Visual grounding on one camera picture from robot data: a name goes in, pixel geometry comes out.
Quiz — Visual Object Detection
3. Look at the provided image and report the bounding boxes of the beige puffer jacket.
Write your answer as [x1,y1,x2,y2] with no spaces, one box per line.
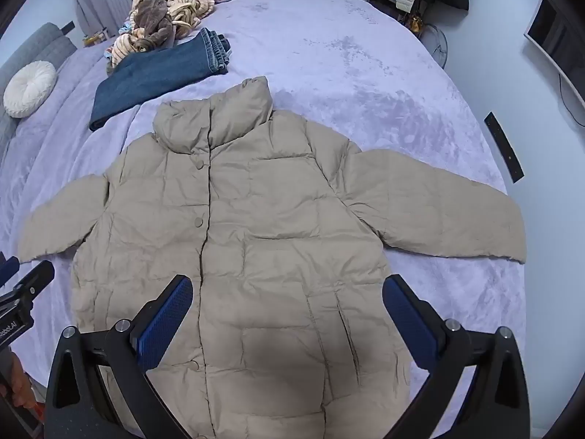
[17,75,526,439]

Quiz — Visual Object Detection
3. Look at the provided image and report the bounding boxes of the white round pillow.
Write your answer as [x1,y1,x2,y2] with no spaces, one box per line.
[4,61,57,118]

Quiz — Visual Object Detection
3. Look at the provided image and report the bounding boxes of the wall television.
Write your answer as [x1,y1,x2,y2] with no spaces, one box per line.
[523,0,585,98]

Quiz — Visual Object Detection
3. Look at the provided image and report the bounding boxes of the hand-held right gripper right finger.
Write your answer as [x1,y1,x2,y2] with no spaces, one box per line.
[381,274,533,439]

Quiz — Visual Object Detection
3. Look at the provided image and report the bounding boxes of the blue jeans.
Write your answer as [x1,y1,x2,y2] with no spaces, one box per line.
[89,27,231,132]

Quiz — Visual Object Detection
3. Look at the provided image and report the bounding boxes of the black cable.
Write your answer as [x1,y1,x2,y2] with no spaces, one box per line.
[558,73,585,127]

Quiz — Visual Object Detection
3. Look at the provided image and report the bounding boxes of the grey padded headboard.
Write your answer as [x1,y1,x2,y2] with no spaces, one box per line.
[0,23,78,161]

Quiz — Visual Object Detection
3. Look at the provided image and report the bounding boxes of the round grey fan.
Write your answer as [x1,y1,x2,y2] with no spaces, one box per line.
[423,25,452,70]

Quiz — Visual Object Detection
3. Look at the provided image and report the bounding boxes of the black wall strip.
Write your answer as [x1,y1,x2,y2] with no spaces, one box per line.
[484,111,525,183]

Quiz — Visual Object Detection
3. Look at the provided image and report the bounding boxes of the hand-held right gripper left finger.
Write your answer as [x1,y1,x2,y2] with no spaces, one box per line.
[44,274,195,439]

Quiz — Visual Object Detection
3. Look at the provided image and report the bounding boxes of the person's left hand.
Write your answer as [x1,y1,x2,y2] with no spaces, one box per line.
[0,351,38,404]

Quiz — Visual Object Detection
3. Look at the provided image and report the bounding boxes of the pile of striped clothes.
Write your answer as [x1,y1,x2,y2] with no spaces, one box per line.
[106,0,228,75]

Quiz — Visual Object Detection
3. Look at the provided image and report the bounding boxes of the lilac fleece blanket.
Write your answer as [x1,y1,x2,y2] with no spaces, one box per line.
[0,0,526,439]

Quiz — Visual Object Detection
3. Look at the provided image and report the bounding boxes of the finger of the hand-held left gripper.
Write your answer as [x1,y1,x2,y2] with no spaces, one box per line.
[0,256,21,287]
[0,260,56,305]

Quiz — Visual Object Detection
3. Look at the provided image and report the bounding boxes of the brown plush garment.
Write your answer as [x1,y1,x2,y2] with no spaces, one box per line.
[129,0,177,52]

